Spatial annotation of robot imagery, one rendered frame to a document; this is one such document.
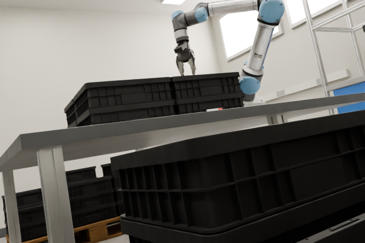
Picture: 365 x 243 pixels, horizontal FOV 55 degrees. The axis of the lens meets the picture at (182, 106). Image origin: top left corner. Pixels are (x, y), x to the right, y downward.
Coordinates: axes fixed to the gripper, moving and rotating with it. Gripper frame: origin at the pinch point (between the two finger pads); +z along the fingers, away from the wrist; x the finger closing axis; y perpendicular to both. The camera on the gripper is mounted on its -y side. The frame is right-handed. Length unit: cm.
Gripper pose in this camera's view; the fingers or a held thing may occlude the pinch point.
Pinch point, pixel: (187, 74)
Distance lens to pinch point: 186.5
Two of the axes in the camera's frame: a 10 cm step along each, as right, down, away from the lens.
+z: 1.8, 9.8, -1.2
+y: 3.6, 0.5, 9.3
